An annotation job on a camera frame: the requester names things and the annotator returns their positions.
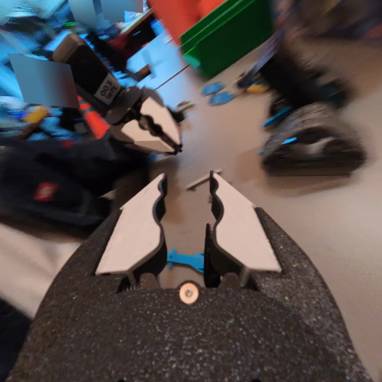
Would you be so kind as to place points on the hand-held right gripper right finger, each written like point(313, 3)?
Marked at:
point(244, 235)

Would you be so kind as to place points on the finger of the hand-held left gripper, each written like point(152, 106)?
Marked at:
point(140, 138)
point(161, 119)

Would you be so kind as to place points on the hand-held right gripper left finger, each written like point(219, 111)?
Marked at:
point(134, 235)

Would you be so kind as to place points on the blue long brick piece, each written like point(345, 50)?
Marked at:
point(185, 260)

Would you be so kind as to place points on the grey holed toy beam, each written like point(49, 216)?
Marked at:
point(204, 179)

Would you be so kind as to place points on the blue grey tracked toy robot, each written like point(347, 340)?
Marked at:
point(310, 125)

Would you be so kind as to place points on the person's left forearm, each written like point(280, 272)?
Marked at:
point(89, 155)

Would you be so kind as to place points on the grey desk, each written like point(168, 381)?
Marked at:
point(298, 238)

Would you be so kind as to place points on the small grey toy part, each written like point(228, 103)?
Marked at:
point(185, 104)

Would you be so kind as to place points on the orange traffic cone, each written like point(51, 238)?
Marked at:
point(94, 119)

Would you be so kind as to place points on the blue flat plastic piece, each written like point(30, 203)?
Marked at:
point(222, 98)
point(213, 89)

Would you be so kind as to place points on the blue white toy assembly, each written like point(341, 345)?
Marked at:
point(255, 85)

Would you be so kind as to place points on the green plastic bin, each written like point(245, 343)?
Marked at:
point(226, 38)

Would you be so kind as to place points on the orange plastic case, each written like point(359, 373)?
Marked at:
point(179, 15)

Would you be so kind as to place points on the person's white shirt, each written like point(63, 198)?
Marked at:
point(29, 262)

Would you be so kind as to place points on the person's denim jacket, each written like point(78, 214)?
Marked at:
point(35, 185)

